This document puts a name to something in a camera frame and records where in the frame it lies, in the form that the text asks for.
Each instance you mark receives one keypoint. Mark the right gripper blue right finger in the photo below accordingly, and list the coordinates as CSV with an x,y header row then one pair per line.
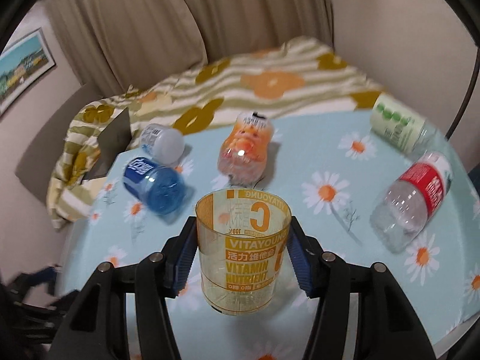
x,y
361,311

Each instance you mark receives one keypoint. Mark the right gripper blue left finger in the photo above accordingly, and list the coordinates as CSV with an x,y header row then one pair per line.
x,y
95,325

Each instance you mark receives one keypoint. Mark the yellow vitamin label cup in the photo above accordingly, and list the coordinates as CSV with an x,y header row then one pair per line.
x,y
242,236

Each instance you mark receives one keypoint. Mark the white table board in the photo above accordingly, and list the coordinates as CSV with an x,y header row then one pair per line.
x,y
442,347

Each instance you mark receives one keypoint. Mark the red label cut bottle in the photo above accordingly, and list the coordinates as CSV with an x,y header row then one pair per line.
x,y
411,201

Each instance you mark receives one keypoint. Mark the light blue daisy tablecloth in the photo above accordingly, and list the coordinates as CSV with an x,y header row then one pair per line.
x,y
332,171

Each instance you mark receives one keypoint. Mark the blue label cut bottle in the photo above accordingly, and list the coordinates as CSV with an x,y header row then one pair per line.
x,y
160,188

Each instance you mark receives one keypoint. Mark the dark grey laptop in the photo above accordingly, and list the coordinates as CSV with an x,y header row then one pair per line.
x,y
113,140

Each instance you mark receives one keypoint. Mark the white label cut bottle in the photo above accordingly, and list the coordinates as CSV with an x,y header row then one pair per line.
x,y
165,144

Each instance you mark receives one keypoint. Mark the green label cut bottle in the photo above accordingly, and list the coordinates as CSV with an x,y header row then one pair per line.
x,y
401,126

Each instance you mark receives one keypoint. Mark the orange label cut bottle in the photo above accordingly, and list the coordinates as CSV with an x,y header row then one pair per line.
x,y
244,153

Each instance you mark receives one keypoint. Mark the striped floral duvet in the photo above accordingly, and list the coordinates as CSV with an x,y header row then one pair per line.
x,y
302,76

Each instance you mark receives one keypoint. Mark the framed houses picture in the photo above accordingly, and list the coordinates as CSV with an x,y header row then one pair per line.
x,y
23,63

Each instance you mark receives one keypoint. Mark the beige curtain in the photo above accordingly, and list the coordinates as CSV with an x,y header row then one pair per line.
x,y
114,44

